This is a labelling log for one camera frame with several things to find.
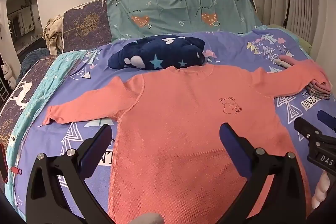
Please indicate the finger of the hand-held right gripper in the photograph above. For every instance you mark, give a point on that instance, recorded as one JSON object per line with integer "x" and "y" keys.
{"x": 326, "y": 119}
{"x": 305, "y": 126}

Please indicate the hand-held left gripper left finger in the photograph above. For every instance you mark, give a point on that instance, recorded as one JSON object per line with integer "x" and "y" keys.
{"x": 101, "y": 141}

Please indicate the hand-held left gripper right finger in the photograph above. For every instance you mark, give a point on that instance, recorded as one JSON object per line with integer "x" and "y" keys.
{"x": 233, "y": 148}

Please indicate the coral bear-print sweater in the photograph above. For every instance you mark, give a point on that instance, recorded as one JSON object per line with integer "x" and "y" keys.
{"x": 183, "y": 121}

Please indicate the stack of folded pink clothes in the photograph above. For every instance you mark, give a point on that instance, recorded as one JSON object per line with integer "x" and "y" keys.
{"x": 319, "y": 91}

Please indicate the person's right hand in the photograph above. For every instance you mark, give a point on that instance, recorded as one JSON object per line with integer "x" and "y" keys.
{"x": 320, "y": 188}

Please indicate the green cloth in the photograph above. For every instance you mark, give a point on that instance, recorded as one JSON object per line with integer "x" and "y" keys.
{"x": 305, "y": 44}

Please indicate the aqua quilted blanket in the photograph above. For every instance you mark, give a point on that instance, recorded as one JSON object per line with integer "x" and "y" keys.
{"x": 42, "y": 87}

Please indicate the small red tag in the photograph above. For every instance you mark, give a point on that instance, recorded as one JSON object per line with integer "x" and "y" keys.
{"x": 15, "y": 170}

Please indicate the purple printed bed sheet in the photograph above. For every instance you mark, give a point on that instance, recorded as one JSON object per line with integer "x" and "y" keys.
{"x": 236, "y": 45}

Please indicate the navy star-print fleece blanket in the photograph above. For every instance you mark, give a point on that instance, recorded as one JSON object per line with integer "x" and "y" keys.
{"x": 157, "y": 50}

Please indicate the grey-blue fluffy blanket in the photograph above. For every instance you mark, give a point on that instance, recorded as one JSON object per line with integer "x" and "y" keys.
{"x": 31, "y": 58}

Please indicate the deer and tree print cover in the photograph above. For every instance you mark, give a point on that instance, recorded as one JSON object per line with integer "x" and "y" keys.
{"x": 84, "y": 29}

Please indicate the white lucky cat figurine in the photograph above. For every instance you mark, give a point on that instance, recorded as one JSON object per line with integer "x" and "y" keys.
{"x": 5, "y": 71}

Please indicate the beige crumpled cloth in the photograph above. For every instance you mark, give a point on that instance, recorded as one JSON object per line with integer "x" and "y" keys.
{"x": 52, "y": 32}

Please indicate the white cabinet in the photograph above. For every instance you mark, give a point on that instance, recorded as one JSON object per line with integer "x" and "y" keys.
{"x": 23, "y": 22}

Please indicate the teal heart-print sheet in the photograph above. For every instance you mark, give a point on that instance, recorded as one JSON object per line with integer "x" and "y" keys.
{"x": 183, "y": 8}

